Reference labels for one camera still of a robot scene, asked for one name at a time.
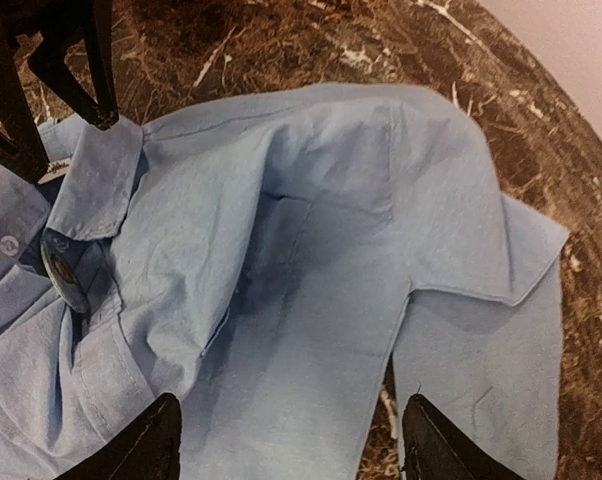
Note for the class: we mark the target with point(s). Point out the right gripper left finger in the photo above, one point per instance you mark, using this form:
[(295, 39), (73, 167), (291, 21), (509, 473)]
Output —
[(147, 448)]

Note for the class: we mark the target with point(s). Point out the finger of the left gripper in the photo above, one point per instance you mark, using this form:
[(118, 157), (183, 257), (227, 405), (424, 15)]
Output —
[(62, 25), (21, 148)]

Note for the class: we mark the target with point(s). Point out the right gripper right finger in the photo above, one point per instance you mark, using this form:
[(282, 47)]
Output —
[(435, 448)]

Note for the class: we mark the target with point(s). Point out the light blue shirt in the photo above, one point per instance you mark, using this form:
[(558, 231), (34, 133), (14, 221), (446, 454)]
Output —
[(265, 259)]

